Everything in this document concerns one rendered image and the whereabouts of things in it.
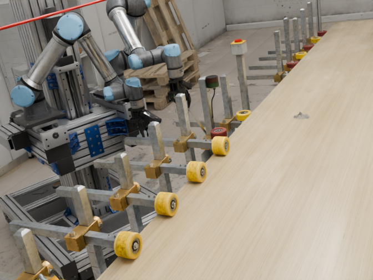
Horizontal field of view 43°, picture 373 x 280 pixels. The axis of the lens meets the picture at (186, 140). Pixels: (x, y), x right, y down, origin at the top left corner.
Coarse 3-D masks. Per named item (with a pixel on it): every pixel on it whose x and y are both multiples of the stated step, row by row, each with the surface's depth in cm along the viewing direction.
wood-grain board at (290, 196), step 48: (336, 48) 352; (288, 96) 268; (336, 96) 255; (240, 144) 215; (288, 144) 207; (336, 144) 199; (192, 192) 180; (240, 192) 175; (288, 192) 169; (336, 192) 164; (144, 240) 155; (192, 240) 151; (240, 240) 147; (288, 240) 143; (336, 240) 139
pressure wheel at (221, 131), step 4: (216, 128) 237; (220, 128) 237; (224, 128) 235; (212, 132) 233; (216, 132) 232; (220, 132) 231; (224, 132) 232; (212, 136) 233; (220, 136) 232; (224, 136) 233
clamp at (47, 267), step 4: (44, 264) 139; (48, 264) 140; (44, 268) 138; (48, 268) 139; (52, 268) 140; (24, 272) 137; (40, 272) 136; (44, 272) 138; (48, 272) 139; (52, 272) 140; (20, 276) 135; (24, 276) 135; (28, 276) 135; (32, 276) 135; (36, 276) 135; (48, 276) 139
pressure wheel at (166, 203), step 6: (162, 192) 167; (168, 192) 167; (156, 198) 165; (162, 198) 164; (168, 198) 163; (174, 198) 167; (156, 204) 165; (162, 204) 163; (168, 204) 163; (174, 204) 166; (156, 210) 165; (162, 210) 164; (168, 210) 163; (174, 210) 167
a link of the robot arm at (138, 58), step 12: (108, 0) 243; (120, 0) 242; (108, 12) 241; (120, 12) 239; (120, 24) 236; (120, 36) 237; (132, 36) 233; (132, 48) 230; (132, 60) 226; (144, 60) 228
